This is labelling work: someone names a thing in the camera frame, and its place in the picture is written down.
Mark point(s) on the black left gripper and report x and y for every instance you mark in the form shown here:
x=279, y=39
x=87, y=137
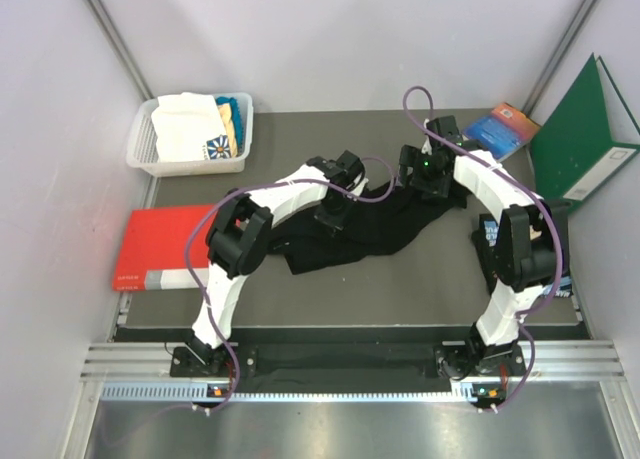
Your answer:
x=333, y=221

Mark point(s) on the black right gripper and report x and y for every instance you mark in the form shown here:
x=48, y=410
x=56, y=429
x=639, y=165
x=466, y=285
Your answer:
x=412, y=157

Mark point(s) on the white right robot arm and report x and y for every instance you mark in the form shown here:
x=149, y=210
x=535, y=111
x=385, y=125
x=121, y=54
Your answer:
x=475, y=168

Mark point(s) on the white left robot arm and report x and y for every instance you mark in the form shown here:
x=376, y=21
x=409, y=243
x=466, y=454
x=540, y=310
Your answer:
x=238, y=238

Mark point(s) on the folded black printed t-shirt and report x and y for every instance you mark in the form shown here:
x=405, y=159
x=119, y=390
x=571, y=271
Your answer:
x=517, y=249

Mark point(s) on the blue orange book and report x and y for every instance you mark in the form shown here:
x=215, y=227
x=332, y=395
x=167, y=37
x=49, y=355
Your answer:
x=503, y=131

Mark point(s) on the blue t-shirt in basket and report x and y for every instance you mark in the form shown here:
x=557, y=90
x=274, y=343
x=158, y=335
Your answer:
x=236, y=118

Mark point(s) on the cream t-shirt in basket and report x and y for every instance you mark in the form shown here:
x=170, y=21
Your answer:
x=226, y=115

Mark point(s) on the green binder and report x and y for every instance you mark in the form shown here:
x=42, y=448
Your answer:
x=589, y=137

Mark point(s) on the white t-shirt with flower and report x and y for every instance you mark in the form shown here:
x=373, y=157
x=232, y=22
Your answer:
x=189, y=128

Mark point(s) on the white plastic laundry basket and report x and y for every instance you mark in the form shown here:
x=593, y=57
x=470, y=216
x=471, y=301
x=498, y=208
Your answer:
x=142, y=154

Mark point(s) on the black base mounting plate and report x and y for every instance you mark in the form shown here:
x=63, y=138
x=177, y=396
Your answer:
x=317, y=360

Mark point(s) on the aluminium rail frame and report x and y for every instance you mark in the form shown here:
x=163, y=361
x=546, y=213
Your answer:
x=573, y=396

